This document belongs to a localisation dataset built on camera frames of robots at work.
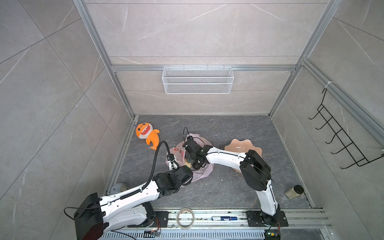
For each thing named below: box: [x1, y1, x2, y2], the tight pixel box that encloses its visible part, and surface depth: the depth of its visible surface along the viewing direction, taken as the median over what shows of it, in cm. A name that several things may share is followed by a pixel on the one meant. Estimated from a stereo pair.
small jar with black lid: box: [284, 184, 305, 200], surface depth 76 cm
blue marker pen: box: [211, 216, 238, 221], surface depth 75 cm
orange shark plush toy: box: [135, 122, 160, 151], surface depth 103 cm
